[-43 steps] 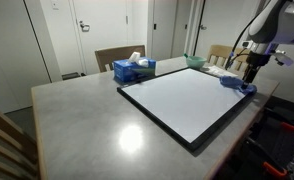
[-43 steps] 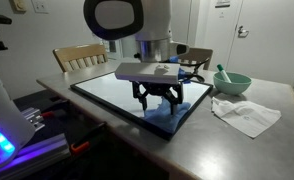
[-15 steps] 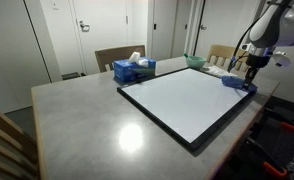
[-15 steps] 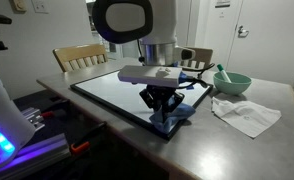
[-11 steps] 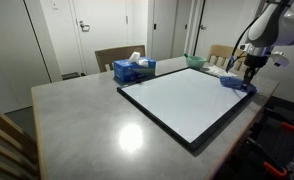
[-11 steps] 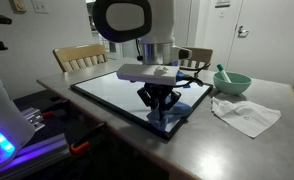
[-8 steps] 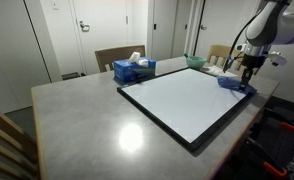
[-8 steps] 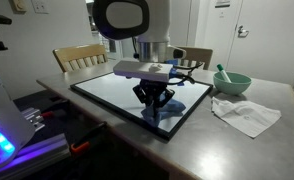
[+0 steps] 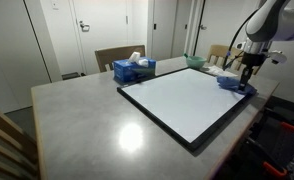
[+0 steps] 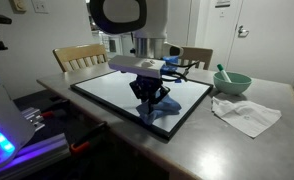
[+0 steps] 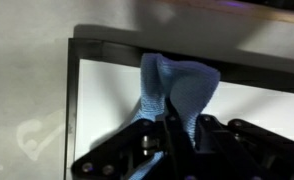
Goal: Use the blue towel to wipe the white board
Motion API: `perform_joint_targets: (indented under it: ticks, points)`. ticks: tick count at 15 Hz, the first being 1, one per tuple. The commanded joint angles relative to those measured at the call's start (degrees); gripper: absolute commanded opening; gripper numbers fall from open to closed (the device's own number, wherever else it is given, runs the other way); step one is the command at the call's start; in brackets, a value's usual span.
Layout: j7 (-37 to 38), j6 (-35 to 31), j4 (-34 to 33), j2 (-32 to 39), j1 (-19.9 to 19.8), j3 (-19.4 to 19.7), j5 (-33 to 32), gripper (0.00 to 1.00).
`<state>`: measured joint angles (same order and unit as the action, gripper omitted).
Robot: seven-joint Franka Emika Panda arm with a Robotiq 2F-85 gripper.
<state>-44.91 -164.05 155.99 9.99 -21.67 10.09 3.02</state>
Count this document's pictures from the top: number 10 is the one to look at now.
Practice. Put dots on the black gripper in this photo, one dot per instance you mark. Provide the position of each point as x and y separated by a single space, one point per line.
145 88

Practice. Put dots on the blue towel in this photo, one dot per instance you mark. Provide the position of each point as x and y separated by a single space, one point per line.
160 108

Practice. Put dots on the white robot base blue lights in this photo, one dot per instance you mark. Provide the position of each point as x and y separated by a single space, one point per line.
0 116

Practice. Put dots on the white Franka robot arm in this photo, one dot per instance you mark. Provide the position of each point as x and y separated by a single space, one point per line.
157 16

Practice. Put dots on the blue tissue box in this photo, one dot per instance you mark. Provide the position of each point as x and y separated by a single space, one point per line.
172 60

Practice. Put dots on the dark wooden chair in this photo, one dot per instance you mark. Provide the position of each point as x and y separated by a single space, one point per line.
197 53

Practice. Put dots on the green capped white marker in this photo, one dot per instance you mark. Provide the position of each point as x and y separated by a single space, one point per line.
223 72

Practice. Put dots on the green bowl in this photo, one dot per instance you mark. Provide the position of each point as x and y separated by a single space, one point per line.
233 87

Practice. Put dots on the narrow white door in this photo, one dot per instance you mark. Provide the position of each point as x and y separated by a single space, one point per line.
180 20

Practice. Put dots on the white cloth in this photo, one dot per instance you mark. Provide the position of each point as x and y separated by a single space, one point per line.
247 116

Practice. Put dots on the light wooden slatted chair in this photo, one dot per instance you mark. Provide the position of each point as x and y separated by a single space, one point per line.
77 53

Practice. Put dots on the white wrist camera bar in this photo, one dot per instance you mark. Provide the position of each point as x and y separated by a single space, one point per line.
133 66

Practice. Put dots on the white board black frame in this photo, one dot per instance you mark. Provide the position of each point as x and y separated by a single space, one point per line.
97 88

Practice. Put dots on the aluminium rail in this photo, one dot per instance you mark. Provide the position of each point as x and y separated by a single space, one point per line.
37 153

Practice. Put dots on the beige round wall dial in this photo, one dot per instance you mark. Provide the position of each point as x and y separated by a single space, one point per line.
18 5

